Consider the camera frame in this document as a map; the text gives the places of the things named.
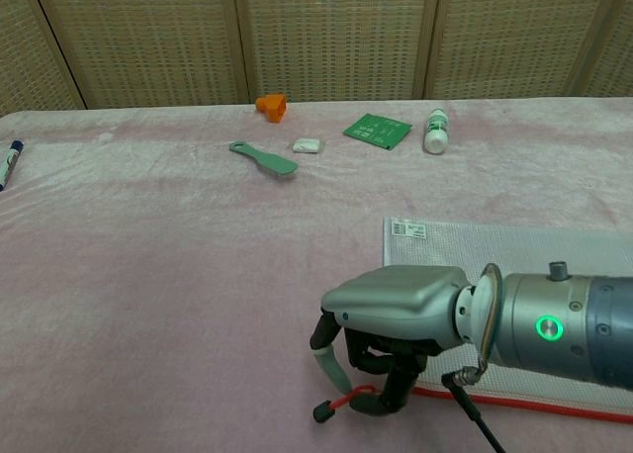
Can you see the white eraser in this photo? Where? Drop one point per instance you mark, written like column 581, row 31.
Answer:
column 306, row 145

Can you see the orange plastic block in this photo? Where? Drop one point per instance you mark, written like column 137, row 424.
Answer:
column 272, row 106

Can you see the green sachet packet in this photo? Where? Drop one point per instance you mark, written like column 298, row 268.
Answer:
column 377, row 130

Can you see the pink table cloth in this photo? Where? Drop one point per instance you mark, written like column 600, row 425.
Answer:
column 148, row 275

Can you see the green shoehorn tool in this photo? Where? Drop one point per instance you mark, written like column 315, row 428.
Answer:
column 272, row 162

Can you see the silver mesh zipper pouch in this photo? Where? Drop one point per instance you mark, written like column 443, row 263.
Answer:
column 494, row 247

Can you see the bamboo folding screen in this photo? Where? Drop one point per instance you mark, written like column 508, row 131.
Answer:
column 321, row 37

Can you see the white bottle green label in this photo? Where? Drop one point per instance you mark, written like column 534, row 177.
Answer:
column 436, row 132

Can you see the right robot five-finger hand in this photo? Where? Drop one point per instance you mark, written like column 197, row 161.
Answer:
column 395, row 295

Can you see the blue whiteboard marker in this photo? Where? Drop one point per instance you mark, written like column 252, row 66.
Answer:
column 10, row 163

